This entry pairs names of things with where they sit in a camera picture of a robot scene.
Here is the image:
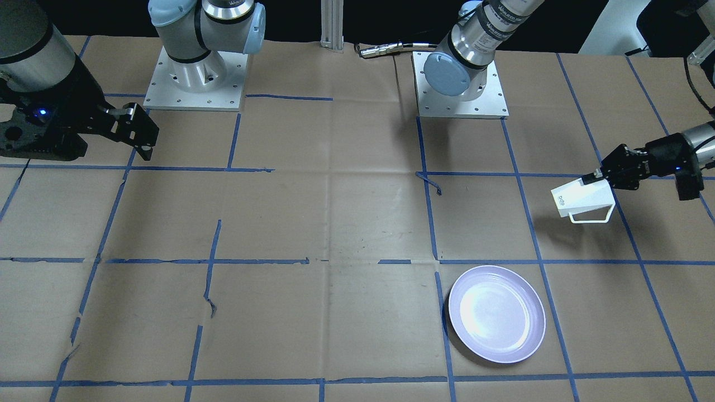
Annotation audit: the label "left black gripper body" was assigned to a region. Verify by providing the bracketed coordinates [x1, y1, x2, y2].
[597, 133, 699, 190]

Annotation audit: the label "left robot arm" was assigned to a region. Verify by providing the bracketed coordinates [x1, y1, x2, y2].
[423, 1, 713, 200]

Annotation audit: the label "corrugated metal conduit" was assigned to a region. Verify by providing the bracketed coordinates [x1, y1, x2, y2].
[354, 41, 438, 59]

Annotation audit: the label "aluminium frame post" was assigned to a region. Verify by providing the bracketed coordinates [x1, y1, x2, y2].
[320, 0, 344, 53]

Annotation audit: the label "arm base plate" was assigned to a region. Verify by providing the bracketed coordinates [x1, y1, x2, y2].
[413, 51, 509, 119]
[144, 49, 250, 112]

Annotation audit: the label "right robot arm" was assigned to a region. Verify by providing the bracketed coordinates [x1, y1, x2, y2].
[1, 1, 159, 162]

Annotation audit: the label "white faceted cup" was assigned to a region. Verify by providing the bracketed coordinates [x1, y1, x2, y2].
[551, 179, 616, 224]

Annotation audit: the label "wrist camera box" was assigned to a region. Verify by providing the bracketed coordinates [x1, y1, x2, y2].
[674, 164, 704, 201]

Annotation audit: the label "brown paper table cover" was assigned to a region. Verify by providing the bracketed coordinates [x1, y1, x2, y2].
[1, 41, 713, 401]

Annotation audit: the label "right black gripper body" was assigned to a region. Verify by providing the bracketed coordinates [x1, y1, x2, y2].
[1, 72, 159, 162]

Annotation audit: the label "lavender plate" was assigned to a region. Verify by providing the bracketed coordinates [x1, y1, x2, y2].
[446, 265, 546, 364]

